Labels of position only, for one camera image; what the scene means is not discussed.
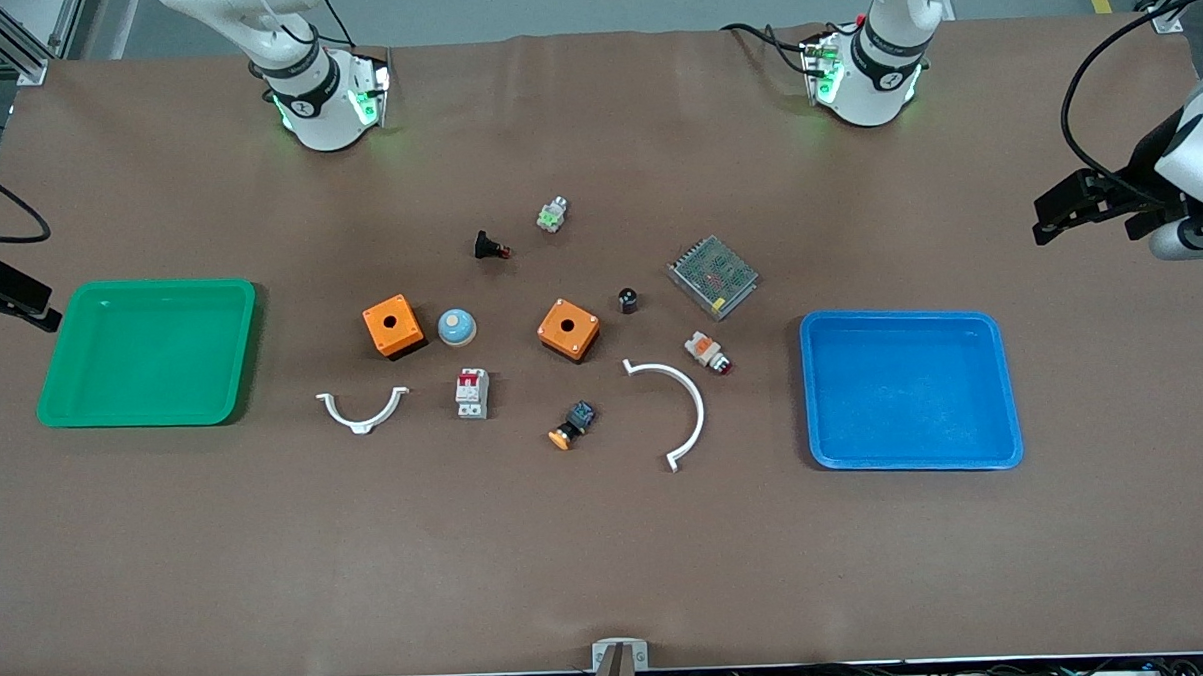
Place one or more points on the green white switch module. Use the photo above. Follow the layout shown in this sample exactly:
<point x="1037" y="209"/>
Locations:
<point x="553" y="215"/>

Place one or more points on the large white curved bracket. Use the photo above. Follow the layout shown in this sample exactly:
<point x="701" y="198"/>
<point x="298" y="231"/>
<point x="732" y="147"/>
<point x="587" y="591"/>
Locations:
<point x="697" y="400"/>

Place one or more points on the small white curved bracket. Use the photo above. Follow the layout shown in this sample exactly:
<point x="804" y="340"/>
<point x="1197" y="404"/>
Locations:
<point x="362" y="423"/>

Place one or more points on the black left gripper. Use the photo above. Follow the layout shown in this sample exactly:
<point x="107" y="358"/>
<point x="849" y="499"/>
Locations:
<point x="1145" y="164"/>

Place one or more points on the black cylindrical capacitor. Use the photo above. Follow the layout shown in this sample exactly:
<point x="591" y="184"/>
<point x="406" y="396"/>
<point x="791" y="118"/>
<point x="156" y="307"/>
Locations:
<point x="628" y="300"/>

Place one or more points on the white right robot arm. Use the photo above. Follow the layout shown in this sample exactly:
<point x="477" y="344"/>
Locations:
<point x="314" y="118"/>

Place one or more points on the green plastic tray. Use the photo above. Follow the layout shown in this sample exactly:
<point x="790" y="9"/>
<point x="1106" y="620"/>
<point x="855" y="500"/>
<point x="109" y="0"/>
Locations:
<point x="147" y="354"/>

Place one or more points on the metal mesh power supply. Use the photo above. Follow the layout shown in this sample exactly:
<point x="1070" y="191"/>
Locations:
<point x="713" y="277"/>

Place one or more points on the white red circuit breaker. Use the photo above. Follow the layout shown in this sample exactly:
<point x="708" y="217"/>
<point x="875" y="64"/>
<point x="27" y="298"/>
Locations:
<point x="472" y="395"/>

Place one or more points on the red orange indicator light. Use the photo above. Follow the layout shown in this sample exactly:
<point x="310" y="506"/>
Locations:
<point x="705" y="351"/>

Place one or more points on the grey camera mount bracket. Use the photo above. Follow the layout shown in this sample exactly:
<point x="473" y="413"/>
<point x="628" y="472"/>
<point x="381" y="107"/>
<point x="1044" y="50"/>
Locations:
<point x="620" y="668"/>

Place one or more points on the orange button enclosure box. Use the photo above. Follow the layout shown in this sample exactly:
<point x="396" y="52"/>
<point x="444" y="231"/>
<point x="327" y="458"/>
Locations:
<point x="393" y="325"/>
<point x="568" y="329"/>

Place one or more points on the blue plastic tray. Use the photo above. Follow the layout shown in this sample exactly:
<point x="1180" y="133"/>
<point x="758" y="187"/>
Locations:
<point x="909" y="392"/>

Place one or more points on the blue dome push button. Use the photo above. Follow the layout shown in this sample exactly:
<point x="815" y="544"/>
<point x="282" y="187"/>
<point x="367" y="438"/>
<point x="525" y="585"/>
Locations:
<point x="456" y="328"/>

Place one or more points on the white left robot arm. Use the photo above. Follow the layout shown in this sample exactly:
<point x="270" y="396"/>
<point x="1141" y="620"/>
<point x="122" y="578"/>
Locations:
<point x="868" y="99"/>

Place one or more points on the orange cap push button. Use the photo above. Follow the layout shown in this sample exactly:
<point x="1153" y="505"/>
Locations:
<point x="573" y="424"/>

